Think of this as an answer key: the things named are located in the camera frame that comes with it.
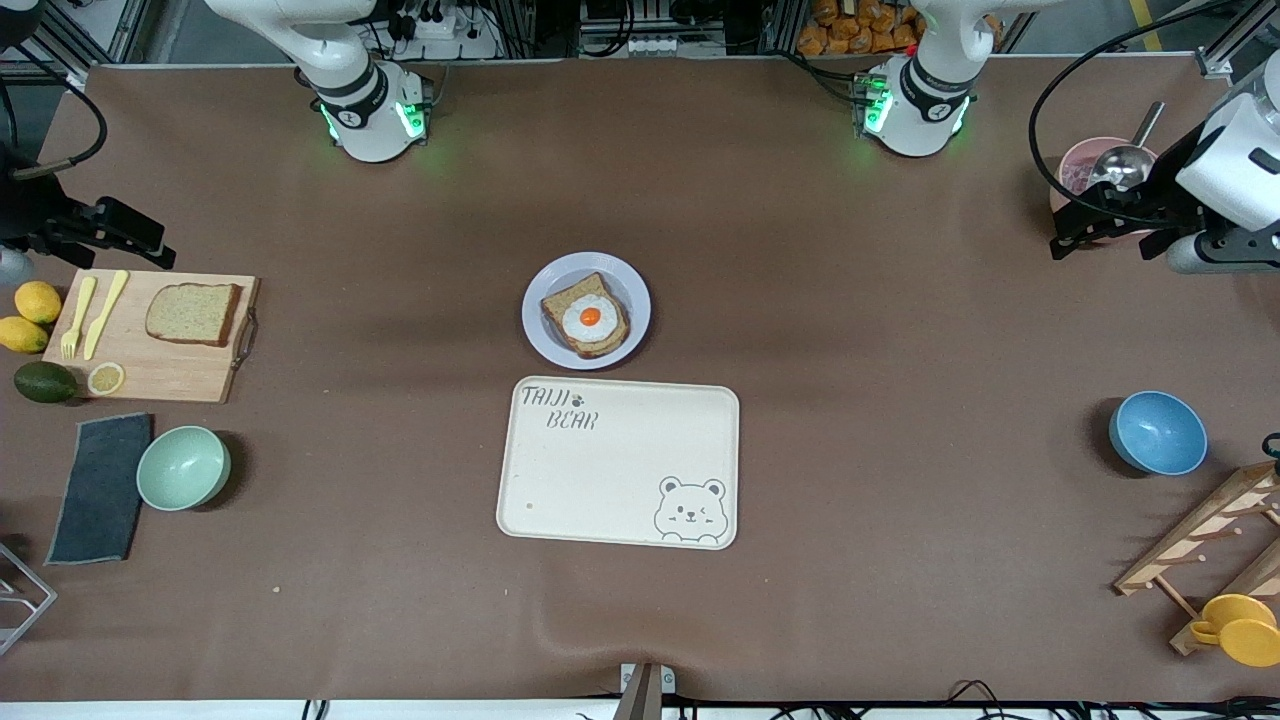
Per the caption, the cream bear print tray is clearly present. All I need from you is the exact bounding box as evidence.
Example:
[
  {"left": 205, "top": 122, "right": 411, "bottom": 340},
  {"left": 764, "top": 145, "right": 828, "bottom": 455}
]
[{"left": 497, "top": 376, "right": 740, "bottom": 550}]

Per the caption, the white power strip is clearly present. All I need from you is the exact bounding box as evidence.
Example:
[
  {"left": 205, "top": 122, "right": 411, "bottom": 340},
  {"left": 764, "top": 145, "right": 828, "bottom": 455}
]
[{"left": 398, "top": 5, "right": 483, "bottom": 41}]

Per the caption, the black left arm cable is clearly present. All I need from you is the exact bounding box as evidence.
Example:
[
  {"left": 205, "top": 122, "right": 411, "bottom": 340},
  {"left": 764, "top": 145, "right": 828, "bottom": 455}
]
[{"left": 1028, "top": 0, "right": 1241, "bottom": 226}]

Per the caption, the pink bowl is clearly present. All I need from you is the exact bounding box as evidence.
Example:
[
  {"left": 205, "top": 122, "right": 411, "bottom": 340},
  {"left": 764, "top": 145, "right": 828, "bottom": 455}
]
[{"left": 1049, "top": 137, "right": 1163, "bottom": 244}]

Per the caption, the yellow cup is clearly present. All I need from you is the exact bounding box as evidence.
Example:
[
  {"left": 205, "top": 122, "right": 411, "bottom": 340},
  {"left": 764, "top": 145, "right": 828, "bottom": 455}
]
[{"left": 1190, "top": 594, "right": 1280, "bottom": 668}]

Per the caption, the yellow plastic fork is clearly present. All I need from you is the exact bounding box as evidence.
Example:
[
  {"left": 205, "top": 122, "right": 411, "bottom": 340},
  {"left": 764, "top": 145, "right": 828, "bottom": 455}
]
[{"left": 60, "top": 276, "right": 98, "bottom": 361}]

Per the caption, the wooden cutting board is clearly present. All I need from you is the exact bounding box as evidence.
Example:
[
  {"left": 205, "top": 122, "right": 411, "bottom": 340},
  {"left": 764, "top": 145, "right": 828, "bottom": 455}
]
[{"left": 42, "top": 270, "right": 261, "bottom": 403}]

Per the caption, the mint green bowl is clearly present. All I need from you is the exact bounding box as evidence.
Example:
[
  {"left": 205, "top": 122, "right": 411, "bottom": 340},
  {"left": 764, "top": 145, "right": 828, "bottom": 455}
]
[{"left": 136, "top": 426, "right": 232, "bottom": 512}]

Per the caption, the fried egg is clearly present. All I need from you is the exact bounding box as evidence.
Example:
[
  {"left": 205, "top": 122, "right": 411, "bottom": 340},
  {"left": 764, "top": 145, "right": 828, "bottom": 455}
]
[{"left": 561, "top": 294, "right": 622, "bottom": 345}]

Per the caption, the blue bowl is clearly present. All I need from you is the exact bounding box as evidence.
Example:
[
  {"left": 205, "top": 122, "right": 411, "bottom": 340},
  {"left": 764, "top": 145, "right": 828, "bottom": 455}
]
[{"left": 1108, "top": 391, "right": 1208, "bottom": 476}]

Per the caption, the wooden peg rack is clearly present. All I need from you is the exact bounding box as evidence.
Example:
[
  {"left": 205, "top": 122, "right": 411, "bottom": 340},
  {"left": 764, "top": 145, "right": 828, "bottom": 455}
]
[{"left": 1113, "top": 462, "right": 1280, "bottom": 657}]

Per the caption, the dark grey cloth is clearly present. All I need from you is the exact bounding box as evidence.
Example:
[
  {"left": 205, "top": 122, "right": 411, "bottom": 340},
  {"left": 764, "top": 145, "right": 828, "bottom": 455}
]
[{"left": 45, "top": 413, "right": 154, "bottom": 566}]

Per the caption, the brown bread slice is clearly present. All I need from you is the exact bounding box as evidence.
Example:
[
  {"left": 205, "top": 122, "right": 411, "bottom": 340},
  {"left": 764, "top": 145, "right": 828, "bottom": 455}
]
[
  {"left": 541, "top": 272, "right": 632, "bottom": 359},
  {"left": 145, "top": 283, "right": 244, "bottom": 348}
]

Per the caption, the yellow lemon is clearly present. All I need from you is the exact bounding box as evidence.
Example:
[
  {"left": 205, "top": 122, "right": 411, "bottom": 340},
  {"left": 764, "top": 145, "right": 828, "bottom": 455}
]
[
  {"left": 0, "top": 316, "right": 50, "bottom": 354},
  {"left": 14, "top": 281, "right": 63, "bottom": 324}
]

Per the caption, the metal wire rack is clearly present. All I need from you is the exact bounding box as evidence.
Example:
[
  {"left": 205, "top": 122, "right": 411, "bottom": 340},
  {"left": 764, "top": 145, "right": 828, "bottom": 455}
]
[{"left": 0, "top": 543, "right": 58, "bottom": 656}]

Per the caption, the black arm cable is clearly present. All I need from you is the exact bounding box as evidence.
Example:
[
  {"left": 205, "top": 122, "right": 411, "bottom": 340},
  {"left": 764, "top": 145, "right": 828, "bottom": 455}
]
[
  {"left": 1028, "top": 0, "right": 1241, "bottom": 226},
  {"left": 0, "top": 72, "right": 108, "bottom": 181}
]

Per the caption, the green avocado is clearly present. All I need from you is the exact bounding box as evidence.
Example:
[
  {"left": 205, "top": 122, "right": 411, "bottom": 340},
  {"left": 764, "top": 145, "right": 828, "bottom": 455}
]
[{"left": 14, "top": 361, "right": 79, "bottom": 404}]

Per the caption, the orange buns pile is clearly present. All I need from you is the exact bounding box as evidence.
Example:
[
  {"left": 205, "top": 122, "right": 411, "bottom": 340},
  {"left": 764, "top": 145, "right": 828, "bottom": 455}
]
[{"left": 797, "top": 0, "right": 1003, "bottom": 56}]

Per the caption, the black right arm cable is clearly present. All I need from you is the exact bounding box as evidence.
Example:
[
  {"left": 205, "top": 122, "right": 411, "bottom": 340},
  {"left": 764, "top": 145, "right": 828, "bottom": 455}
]
[{"left": 0, "top": 72, "right": 108, "bottom": 181}]

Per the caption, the lavender round plate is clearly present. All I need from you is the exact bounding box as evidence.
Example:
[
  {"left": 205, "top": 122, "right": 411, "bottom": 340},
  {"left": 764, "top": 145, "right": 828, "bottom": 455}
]
[{"left": 521, "top": 252, "right": 653, "bottom": 371}]

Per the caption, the yellow plastic knife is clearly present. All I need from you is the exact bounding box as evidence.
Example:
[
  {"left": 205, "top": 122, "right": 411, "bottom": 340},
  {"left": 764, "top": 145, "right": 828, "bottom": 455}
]
[{"left": 83, "top": 270, "right": 130, "bottom": 361}]

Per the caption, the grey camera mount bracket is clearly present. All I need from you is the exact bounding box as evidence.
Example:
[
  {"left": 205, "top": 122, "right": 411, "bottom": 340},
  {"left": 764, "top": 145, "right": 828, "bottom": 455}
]
[{"left": 612, "top": 662, "right": 677, "bottom": 720}]

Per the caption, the metal scoop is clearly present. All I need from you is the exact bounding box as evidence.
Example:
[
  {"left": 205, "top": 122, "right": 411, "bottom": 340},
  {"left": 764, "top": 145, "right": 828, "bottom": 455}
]
[{"left": 1087, "top": 101, "right": 1167, "bottom": 193}]

